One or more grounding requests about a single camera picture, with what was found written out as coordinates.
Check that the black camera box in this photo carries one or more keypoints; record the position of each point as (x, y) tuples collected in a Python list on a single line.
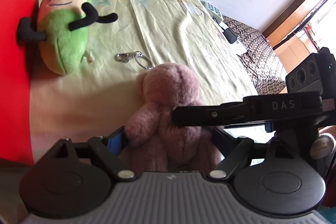
[(316, 73)]

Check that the silver keyring clasp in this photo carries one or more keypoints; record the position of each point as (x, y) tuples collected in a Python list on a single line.
[(143, 61)]

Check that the patterned dark cloth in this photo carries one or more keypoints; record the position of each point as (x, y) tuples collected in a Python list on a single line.
[(260, 61)]

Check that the white power strip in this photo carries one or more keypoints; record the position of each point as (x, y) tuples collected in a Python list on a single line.
[(213, 11)]

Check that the black power adapter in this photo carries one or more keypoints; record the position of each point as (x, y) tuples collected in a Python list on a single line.
[(230, 35)]

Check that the red cardboard box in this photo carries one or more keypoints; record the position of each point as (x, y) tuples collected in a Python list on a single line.
[(17, 58)]

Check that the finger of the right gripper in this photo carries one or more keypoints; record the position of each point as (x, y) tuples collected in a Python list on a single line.
[(184, 116), (254, 126)]

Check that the person's right hand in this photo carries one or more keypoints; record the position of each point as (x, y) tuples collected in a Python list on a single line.
[(324, 146)]

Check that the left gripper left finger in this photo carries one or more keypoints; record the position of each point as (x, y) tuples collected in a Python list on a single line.
[(104, 155)]

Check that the pink teddy bear plush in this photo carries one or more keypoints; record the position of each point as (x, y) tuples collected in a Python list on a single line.
[(156, 143)]

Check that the green cartoon bed sheet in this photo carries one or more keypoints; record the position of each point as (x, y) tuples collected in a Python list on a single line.
[(100, 97)]

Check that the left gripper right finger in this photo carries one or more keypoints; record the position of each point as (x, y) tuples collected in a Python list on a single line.
[(236, 152)]

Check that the wooden door frame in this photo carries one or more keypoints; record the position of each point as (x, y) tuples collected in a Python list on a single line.
[(288, 20)]

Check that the green mango plush toy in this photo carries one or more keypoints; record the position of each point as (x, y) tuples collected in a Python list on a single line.
[(62, 33)]

